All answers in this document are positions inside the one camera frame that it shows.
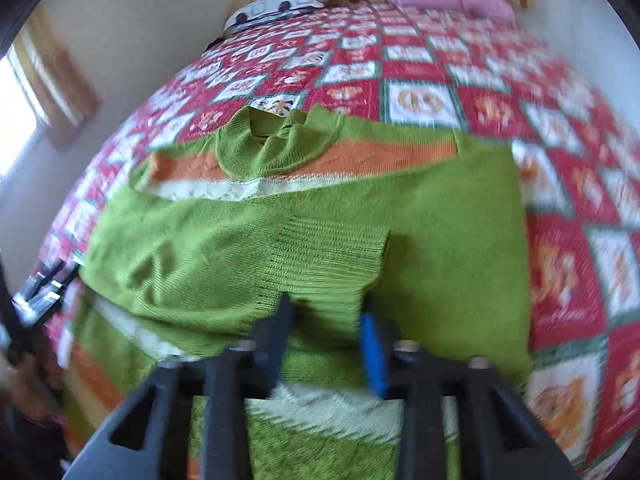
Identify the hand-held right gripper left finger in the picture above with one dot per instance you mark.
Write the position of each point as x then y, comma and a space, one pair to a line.
272, 342

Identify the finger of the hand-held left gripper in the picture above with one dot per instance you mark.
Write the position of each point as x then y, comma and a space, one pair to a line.
47, 290

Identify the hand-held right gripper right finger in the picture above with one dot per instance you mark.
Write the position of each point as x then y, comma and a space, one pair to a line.
375, 355

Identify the green striped knit sweater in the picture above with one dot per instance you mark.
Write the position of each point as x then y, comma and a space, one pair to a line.
310, 220

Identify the red checked printed blanket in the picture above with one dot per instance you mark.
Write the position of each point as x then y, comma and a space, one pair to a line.
565, 270

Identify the white printed pillow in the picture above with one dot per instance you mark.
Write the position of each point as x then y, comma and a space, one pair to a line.
280, 7

